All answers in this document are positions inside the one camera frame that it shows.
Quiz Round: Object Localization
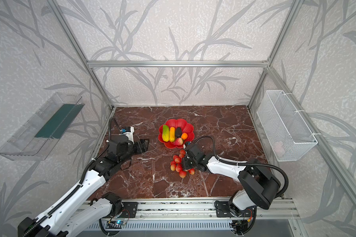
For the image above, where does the red fake grape bunch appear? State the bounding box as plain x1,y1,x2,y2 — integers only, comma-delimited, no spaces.
170,149,195,179

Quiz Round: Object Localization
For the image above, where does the red green fake apple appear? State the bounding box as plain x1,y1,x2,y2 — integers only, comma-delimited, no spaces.
173,138,184,146

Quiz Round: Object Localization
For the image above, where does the small fake orange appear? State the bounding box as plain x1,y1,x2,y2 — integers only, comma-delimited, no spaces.
181,133,188,140

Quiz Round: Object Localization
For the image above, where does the green yellow fake cucumber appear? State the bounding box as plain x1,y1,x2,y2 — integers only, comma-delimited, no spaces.
162,125,170,142

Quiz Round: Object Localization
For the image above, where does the dark fake avocado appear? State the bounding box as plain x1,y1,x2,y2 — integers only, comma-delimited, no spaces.
175,127,183,139

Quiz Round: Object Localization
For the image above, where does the yellow fake mango fruit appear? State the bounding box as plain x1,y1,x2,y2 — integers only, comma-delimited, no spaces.
169,127,176,143

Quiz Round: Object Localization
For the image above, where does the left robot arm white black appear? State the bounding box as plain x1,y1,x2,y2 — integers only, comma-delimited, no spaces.
17,132,150,237

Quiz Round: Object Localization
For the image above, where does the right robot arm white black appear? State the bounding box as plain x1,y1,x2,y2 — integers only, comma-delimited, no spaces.
183,143,289,217

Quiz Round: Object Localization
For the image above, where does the red flower-shaped fruit bowl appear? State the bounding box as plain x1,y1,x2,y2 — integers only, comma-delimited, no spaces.
158,118,195,149

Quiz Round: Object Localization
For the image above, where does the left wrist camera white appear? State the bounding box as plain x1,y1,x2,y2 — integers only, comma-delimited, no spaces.
121,126,134,142

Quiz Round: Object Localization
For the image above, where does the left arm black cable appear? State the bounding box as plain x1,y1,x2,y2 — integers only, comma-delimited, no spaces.
20,118,122,237

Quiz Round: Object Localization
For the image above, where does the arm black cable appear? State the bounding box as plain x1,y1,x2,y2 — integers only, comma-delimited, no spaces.
20,118,122,237
192,136,289,235

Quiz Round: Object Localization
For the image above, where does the aluminium front rail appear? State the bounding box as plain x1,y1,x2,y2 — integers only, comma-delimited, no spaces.
50,197,300,222

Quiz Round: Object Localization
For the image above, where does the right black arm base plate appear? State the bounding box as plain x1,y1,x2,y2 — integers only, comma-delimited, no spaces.
214,200,255,218

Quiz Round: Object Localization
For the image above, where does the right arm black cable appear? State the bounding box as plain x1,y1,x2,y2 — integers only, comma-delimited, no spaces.
192,136,289,235

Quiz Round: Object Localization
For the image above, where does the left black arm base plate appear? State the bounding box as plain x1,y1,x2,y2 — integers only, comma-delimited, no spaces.
119,201,138,219

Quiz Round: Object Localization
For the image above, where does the clear plastic wall tray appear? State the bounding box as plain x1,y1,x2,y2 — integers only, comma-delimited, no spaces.
0,92,85,161

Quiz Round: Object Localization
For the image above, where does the white wire mesh basket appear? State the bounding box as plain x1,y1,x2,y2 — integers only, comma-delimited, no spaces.
257,90,318,162

